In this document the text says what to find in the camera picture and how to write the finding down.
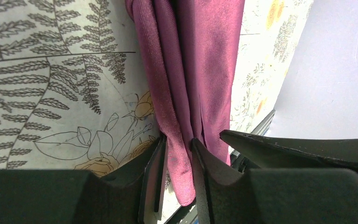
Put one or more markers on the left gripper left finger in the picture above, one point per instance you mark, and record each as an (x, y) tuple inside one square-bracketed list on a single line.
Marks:
[(132, 194)]

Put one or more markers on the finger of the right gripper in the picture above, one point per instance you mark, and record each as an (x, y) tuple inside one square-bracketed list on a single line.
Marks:
[(272, 152)]

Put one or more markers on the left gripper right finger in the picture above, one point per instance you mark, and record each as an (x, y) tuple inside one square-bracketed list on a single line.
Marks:
[(272, 195)]

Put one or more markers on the purple cloth napkin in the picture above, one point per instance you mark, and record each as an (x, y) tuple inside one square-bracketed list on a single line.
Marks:
[(189, 50)]

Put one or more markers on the floral patterned table mat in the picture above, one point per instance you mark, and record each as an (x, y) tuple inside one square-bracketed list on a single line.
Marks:
[(74, 93)]

